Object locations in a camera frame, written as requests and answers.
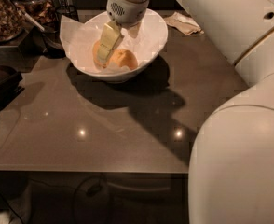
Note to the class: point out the white paper liner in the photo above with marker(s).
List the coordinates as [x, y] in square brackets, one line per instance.
[78, 39]

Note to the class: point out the small glass snack jar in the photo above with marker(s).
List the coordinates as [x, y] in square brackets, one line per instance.
[42, 11]

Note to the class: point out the large glass snack jar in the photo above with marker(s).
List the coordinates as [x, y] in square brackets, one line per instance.
[11, 21]

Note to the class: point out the dark tray device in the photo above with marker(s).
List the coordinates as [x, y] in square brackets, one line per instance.
[9, 85]

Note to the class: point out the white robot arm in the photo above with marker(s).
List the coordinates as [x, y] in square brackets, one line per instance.
[231, 169]

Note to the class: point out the white ceramic bowl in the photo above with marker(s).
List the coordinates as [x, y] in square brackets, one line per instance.
[156, 34]

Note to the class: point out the crumpled paper napkin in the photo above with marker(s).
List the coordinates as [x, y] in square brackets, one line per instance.
[183, 23]

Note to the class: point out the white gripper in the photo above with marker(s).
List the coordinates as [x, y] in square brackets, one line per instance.
[127, 12]

